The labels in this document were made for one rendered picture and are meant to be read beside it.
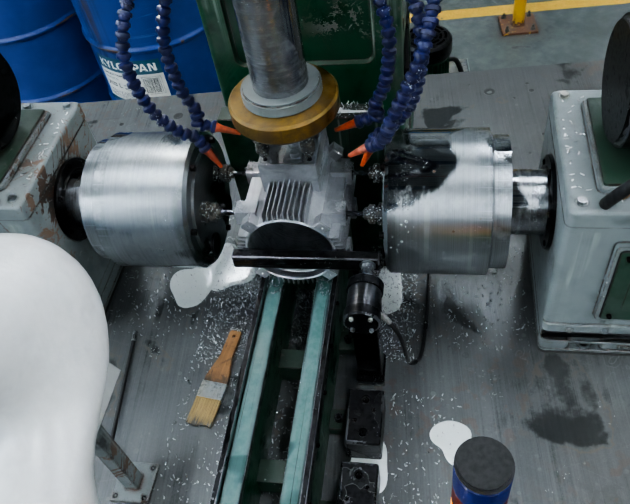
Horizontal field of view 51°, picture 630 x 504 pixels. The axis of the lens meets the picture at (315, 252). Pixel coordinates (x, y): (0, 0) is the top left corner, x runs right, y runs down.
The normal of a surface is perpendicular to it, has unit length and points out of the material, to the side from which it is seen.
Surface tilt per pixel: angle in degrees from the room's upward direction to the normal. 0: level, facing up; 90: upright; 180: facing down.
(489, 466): 0
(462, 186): 35
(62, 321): 71
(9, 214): 90
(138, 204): 47
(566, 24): 0
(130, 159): 13
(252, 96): 0
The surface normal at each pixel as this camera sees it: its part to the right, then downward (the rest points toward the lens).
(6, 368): 0.88, 0.20
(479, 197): -0.18, 0.05
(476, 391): -0.13, -0.64
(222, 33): -0.13, 0.76
